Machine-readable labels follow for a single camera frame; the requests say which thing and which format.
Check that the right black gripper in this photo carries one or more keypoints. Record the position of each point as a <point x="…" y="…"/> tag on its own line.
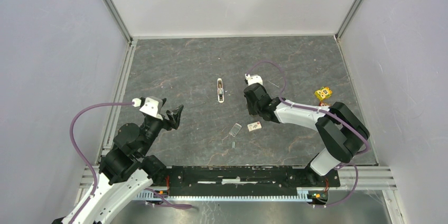
<point x="251" y="110"/>

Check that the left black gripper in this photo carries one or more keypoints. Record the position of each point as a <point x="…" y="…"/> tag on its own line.
<point x="175" y="115"/>

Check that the white staple box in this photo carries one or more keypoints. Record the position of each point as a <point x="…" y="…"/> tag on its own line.
<point x="254" y="126"/>

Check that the white staple tray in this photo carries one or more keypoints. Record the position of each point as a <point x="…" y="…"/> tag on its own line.
<point x="235" y="129"/>

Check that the white stapler top half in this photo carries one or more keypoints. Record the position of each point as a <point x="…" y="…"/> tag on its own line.
<point x="220" y="91"/>

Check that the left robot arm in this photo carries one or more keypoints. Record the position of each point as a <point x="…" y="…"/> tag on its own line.
<point x="127" y="169"/>

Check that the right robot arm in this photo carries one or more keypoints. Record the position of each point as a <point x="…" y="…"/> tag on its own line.
<point x="342" y="133"/>

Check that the yellow toy block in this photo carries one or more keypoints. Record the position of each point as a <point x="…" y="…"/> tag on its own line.
<point x="323" y="93"/>

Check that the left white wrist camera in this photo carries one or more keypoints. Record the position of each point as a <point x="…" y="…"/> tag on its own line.
<point x="150" y="106"/>

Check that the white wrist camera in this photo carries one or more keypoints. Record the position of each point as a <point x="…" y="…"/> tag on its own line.
<point x="150" y="106"/>
<point x="253" y="79"/>

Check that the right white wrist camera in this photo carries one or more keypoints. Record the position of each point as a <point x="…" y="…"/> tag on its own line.
<point x="253" y="79"/>

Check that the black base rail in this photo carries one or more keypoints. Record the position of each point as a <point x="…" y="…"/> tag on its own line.
<point x="233" y="181"/>

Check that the left aluminium frame post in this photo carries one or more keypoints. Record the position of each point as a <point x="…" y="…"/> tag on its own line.
<point x="118" y="20"/>

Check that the aluminium frame post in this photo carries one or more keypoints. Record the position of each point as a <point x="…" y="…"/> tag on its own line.
<point x="118" y="20"/>
<point x="347" y="19"/>

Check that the right aluminium frame post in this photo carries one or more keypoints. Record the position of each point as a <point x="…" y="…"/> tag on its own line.
<point x="347" y="19"/>

